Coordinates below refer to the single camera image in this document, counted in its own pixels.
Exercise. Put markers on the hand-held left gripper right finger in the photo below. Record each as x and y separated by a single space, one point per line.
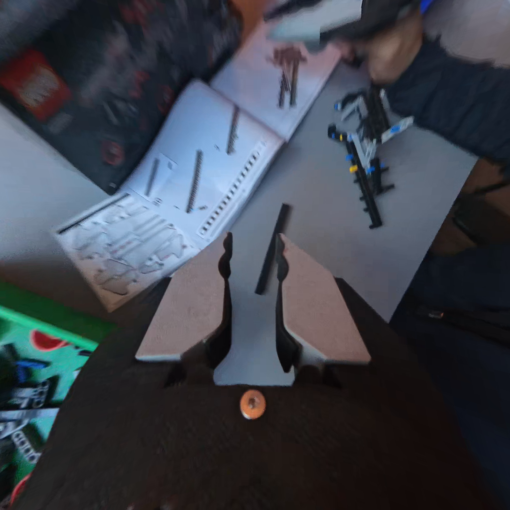
322 314

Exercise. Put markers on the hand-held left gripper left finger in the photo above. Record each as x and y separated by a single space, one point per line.
187 310

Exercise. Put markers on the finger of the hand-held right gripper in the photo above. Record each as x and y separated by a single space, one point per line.
302 24

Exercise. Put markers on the black lego assembly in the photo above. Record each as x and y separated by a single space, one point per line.
366 159

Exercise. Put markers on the person's right forearm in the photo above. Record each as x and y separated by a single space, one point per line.
446 99

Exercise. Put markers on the pile of loose lego pieces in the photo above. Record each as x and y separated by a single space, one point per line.
24 398

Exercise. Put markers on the long black lego beam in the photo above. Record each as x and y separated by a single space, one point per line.
275 247

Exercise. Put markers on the black lego set box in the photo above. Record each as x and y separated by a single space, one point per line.
111 79

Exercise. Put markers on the person's right hand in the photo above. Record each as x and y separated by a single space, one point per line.
394 51

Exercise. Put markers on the green plastic bin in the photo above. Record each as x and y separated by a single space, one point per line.
24 302

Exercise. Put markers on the lego instruction booklet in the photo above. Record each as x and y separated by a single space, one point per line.
199 131

